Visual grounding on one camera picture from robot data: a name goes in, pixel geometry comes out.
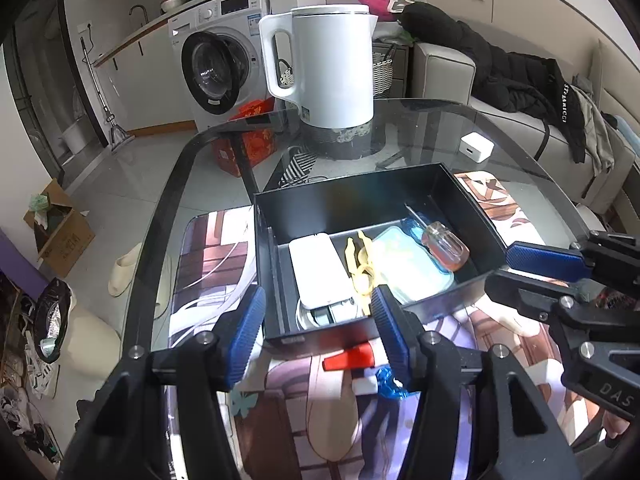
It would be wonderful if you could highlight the black cardboard box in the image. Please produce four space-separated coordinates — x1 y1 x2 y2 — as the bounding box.
252 162 508 358

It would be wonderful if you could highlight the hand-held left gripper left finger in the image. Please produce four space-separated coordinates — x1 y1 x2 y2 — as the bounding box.
57 286 267 480

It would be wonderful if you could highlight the purple rolled mat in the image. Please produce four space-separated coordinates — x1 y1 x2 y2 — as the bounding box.
0 227 48 291

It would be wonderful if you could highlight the light grey sofa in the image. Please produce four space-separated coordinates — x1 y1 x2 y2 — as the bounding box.
406 40 640 211

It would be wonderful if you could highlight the light green plastic case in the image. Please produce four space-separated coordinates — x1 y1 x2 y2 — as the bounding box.
367 225 455 305

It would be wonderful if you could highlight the red gift box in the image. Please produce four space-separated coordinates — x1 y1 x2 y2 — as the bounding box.
212 97 278 177

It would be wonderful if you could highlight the grey garment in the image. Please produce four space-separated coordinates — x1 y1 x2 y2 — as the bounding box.
570 77 621 178

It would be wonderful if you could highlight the flat mop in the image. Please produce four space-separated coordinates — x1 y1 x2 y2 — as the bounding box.
80 37 132 153

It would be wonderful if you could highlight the person's right hand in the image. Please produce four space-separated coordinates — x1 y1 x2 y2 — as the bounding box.
597 407 632 448

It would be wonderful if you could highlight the yellow plastic clip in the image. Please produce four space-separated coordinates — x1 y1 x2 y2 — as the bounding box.
345 230 376 297

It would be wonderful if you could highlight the pink hat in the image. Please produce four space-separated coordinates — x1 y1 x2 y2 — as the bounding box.
356 0 396 22

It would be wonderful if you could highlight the orange handle screwdriver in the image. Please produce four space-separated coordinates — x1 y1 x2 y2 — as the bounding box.
404 203 471 272

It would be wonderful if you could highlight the printed desk mat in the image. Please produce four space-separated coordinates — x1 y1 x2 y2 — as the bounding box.
167 170 616 480

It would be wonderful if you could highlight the white bucket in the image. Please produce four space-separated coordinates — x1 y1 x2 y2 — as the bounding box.
61 121 88 153

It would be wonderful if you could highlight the white washing machine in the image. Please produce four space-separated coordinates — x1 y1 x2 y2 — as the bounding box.
167 0 273 131

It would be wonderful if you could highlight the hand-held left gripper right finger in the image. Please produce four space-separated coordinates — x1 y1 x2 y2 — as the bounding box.
371 286 573 480

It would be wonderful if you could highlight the brown cardboard box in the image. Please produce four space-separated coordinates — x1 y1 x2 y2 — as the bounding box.
23 178 96 278

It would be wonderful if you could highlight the white base cabinet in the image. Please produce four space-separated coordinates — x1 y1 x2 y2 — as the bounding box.
92 10 196 136

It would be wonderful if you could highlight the black lined trash bin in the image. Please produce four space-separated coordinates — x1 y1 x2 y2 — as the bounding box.
31 280 76 363

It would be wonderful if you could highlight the red and white plastic piece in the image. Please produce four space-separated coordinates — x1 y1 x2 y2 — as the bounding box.
322 342 383 396

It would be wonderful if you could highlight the white electric kettle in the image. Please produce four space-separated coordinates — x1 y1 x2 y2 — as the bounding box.
258 4 379 131

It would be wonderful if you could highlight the white power bank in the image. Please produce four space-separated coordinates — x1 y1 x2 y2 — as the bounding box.
288 232 353 310

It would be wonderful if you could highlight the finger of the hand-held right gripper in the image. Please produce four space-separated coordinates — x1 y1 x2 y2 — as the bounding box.
484 270 591 331
506 232 640 282

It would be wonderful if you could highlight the beige slipper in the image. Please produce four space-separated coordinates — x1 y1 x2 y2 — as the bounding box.
108 242 143 297

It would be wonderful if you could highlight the black puffer jacket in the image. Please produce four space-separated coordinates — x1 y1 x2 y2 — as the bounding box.
397 2 586 163

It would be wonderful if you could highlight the white cable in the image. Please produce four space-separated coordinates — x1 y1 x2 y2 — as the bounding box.
155 220 256 318

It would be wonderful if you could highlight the small white device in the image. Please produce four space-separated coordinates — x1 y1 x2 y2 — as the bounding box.
296 296 363 331

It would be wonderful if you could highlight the woven laundry basket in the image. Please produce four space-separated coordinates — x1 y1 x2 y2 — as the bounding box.
372 42 408 98

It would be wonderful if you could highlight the white charger adapter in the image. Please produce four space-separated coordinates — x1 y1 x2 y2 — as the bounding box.
460 131 495 165

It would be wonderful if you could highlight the striped cloth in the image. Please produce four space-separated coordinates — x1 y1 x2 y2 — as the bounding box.
277 147 318 188

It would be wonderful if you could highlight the white round stool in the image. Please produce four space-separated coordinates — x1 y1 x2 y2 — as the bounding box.
65 305 121 361

